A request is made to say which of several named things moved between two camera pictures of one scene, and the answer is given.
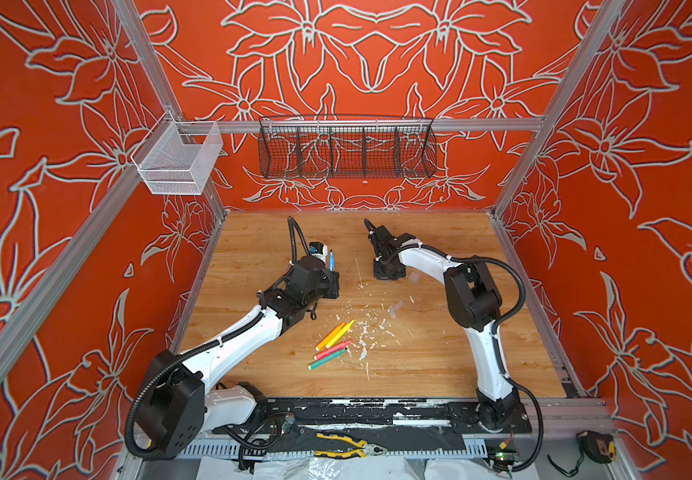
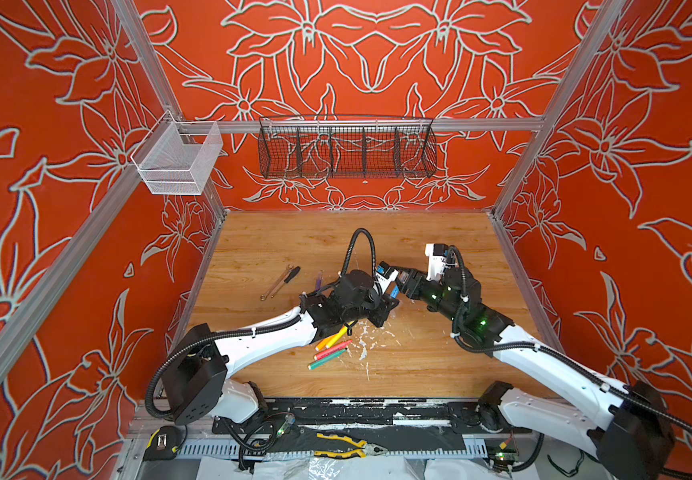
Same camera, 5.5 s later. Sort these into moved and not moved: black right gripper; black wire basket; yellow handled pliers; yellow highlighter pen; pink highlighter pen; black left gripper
Moved: black right gripper; black left gripper
Not moved: yellow highlighter pen; yellow handled pliers; black wire basket; pink highlighter pen
